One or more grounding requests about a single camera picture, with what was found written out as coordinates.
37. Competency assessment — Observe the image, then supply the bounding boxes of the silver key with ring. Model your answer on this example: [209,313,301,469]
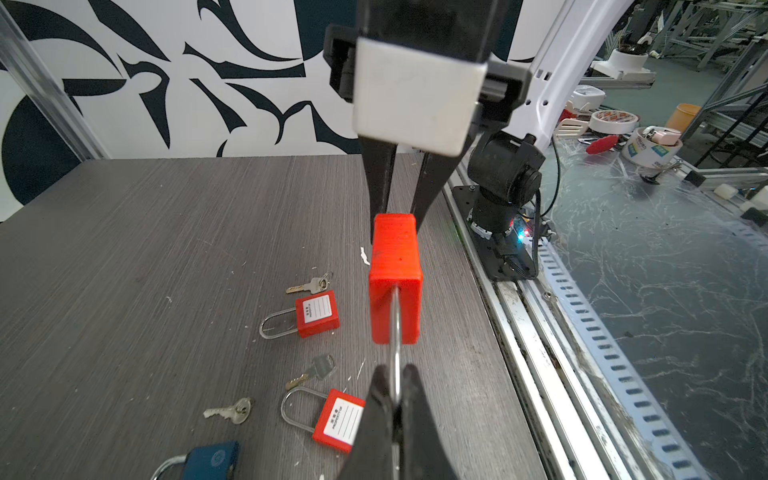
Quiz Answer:
[285,272,333,295]

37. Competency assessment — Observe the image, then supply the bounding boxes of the red padlock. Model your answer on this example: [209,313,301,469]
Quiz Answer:
[280,386,366,454]
[259,291,340,340]
[368,213,423,406]

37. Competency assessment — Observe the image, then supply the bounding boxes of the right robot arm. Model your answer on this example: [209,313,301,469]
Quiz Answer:
[322,1,628,224]

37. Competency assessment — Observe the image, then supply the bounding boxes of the blue padlock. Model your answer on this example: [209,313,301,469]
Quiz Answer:
[151,441,240,480]

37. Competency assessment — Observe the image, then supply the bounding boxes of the white tape roll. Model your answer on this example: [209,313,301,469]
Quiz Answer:
[588,110,639,135]

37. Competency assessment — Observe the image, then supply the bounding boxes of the orange cup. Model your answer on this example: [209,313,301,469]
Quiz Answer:
[665,103,701,133]

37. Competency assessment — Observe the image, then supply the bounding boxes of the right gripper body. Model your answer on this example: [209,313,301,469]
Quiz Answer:
[323,1,530,122]

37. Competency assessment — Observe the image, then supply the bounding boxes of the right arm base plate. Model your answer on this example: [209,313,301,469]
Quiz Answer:
[451,185,540,281]

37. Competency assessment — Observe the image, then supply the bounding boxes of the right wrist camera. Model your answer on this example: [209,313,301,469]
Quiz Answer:
[352,37,488,157]

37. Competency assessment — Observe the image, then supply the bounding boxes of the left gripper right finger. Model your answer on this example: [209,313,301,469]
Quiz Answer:
[399,364,459,480]

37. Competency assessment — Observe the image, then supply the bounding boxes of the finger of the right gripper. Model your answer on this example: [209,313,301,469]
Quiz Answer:
[359,137,397,236]
[410,152,466,230]

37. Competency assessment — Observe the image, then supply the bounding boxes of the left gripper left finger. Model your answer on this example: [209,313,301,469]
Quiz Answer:
[337,365,395,480]

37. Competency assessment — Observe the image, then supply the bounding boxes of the loose silver brass key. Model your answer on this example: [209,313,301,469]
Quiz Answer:
[285,354,336,391]

